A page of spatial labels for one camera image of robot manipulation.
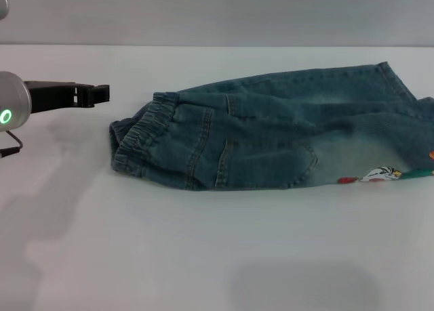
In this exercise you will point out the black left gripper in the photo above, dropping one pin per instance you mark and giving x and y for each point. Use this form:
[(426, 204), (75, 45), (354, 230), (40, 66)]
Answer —
[(51, 96)]

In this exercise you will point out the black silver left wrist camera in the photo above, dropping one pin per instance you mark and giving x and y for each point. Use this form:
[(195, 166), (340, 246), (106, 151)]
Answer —
[(3, 6)]

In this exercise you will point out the blue denim shorts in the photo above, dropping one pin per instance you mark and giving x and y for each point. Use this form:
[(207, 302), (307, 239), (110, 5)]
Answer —
[(271, 131)]

